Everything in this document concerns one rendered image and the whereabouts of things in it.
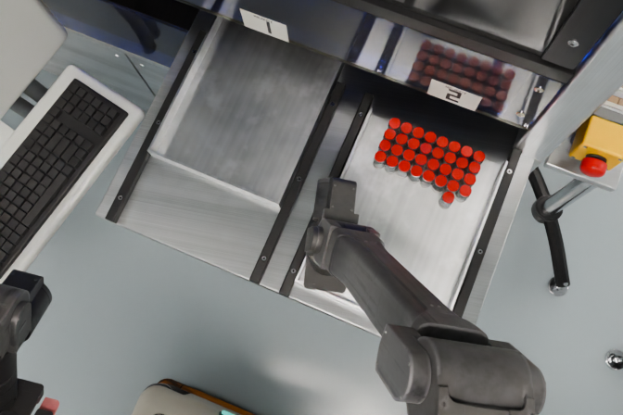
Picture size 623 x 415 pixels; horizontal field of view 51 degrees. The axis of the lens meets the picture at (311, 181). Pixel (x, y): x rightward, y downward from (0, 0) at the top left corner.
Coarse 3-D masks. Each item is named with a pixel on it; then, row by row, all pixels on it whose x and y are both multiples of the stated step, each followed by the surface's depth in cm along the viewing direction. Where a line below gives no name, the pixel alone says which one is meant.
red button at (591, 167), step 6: (582, 162) 106; (588, 162) 105; (594, 162) 104; (600, 162) 104; (582, 168) 106; (588, 168) 105; (594, 168) 104; (600, 168) 104; (606, 168) 105; (588, 174) 106; (594, 174) 105; (600, 174) 105
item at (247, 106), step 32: (224, 32) 128; (256, 32) 127; (192, 64) 122; (224, 64) 126; (256, 64) 126; (288, 64) 125; (320, 64) 125; (192, 96) 124; (224, 96) 124; (256, 96) 124; (288, 96) 124; (320, 96) 123; (160, 128) 119; (192, 128) 123; (224, 128) 122; (256, 128) 122; (288, 128) 122; (192, 160) 121; (224, 160) 121; (256, 160) 121; (288, 160) 120; (256, 192) 119
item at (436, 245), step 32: (384, 128) 121; (352, 160) 120; (384, 192) 118; (416, 192) 118; (480, 192) 117; (384, 224) 117; (416, 224) 116; (448, 224) 116; (480, 224) 114; (416, 256) 115; (448, 256) 115; (448, 288) 113
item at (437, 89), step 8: (432, 80) 105; (432, 88) 108; (440, 88) 107; (448, 88) 106; (456, 88) 105; (440, 96) 110; (464, 96) 106; (472, 96) 105; (456, 104) 110; (464, 104) 109; (472, 104) 108
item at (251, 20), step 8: (240, 8) 110; (248, 16) 111; (256, 16) 110; (248, 24) 114; (256, 24) 113; (264, 24) 112; (272, 24) 110; (280, 24) 109; (264, 32) 115; (272, 32) 114; (280, 32) 112
